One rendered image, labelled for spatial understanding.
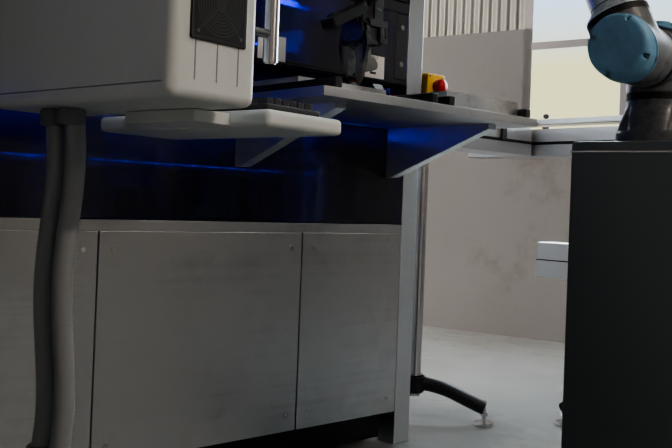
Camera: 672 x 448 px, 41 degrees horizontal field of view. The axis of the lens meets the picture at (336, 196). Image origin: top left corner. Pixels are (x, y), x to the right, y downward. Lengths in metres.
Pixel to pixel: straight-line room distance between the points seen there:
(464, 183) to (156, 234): 3.06
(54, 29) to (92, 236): 0.50
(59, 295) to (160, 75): 0.46
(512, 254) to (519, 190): 0.33
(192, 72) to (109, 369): 0.80
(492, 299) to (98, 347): 3.14
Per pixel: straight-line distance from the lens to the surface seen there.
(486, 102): 2.12
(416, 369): 2.77
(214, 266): 2.05
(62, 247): 1.59
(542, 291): 4.66
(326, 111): 1.83
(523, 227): 4.69
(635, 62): 1.66
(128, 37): 1.41
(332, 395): 2.33
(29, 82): 1.61
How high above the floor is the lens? 0.65
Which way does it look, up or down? 1 degrees up
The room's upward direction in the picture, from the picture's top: 2 degrees clockwise
